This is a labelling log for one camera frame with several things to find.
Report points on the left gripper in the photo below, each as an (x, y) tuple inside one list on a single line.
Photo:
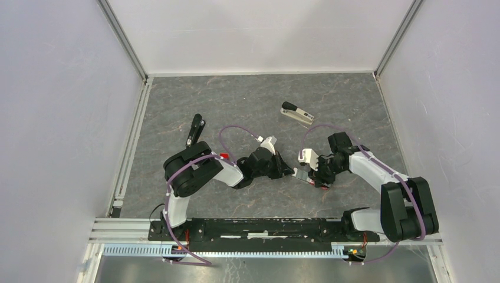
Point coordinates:
[(282, 167)]

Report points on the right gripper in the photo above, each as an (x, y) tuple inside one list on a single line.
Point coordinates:
[(320, 179)]

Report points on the red white staple box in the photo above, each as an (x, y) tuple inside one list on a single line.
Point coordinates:
[(317, 184)]

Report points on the staple tray box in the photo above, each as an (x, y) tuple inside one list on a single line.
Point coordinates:
[(301, 175)]

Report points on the black stapler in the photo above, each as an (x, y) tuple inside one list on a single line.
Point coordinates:
[(197, 126)]

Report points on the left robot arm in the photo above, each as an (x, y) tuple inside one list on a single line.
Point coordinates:
[(189, 170)]

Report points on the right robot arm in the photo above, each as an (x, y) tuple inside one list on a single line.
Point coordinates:
[(406, 210)]

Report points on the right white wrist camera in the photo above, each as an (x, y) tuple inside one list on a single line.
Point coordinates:
[(308, 157)]

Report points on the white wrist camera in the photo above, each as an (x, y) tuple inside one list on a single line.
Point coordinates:
[(267, 143), (308, 157)]

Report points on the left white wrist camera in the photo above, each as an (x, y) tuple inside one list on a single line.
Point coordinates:
[(267, 143)]

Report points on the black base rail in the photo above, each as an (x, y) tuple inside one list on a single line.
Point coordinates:
[(260, 234)]

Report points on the white cable duct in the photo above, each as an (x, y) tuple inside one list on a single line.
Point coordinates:
[(172, 251)]

